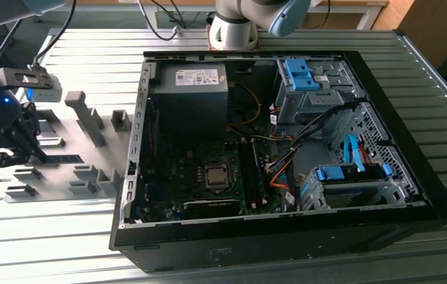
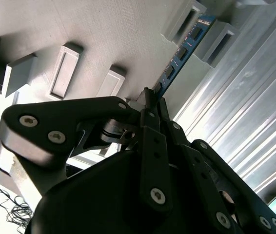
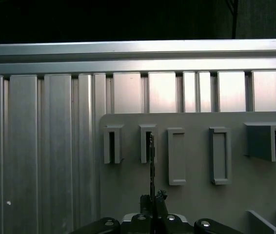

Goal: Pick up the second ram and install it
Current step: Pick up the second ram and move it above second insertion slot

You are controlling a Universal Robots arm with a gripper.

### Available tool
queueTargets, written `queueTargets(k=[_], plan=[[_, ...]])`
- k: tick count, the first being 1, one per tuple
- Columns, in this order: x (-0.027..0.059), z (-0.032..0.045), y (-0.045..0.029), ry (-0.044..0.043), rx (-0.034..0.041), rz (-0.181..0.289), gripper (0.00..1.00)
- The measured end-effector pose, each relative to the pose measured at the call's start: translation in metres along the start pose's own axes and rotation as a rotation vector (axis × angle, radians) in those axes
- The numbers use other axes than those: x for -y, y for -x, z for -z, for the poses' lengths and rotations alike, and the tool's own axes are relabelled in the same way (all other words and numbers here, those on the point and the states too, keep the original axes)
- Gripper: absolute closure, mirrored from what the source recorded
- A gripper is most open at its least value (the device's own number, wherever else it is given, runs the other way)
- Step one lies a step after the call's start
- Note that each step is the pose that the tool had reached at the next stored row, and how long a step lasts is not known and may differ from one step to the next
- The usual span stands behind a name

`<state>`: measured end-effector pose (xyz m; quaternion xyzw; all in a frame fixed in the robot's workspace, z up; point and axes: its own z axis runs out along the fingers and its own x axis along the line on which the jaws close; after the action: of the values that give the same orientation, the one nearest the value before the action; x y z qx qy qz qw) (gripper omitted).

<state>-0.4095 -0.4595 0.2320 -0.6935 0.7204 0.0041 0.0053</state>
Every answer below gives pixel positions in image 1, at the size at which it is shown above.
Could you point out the silver CPU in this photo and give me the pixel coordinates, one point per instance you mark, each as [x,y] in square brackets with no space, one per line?
[217,176]

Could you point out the black open PC case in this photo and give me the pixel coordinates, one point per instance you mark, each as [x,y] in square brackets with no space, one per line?
[287,245]

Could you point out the RAM stick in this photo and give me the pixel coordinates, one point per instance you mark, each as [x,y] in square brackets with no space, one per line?
[63,160]

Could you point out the blue drive latch bracket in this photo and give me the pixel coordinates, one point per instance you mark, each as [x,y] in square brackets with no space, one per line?
[301,77]

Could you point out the grey metal drive cage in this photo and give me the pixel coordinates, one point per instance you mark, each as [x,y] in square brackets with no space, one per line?
[318,103]

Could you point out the green motherboard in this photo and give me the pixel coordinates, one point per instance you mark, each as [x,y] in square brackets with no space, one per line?
[185,177]

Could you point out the grey parts rack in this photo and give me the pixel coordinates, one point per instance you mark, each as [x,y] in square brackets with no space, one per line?
[74,142]

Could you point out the grey power supply unit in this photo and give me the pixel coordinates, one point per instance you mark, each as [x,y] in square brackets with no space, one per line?
[193,109]

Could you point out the hard disk in blue carrier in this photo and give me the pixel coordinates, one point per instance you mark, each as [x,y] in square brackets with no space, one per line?
[330,173]

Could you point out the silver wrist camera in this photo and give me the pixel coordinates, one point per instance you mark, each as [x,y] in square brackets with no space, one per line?
[47,94]

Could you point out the brown wooden cabinet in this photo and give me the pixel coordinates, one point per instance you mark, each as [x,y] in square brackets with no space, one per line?
[425,23]

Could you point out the black camera bracket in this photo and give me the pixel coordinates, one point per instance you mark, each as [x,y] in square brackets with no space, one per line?
[6,74]

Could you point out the grey metal disk bay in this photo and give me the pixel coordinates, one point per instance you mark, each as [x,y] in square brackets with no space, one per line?
[366,186]

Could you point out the black graphics card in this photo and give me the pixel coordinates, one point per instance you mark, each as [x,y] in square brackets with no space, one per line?
[211,208]

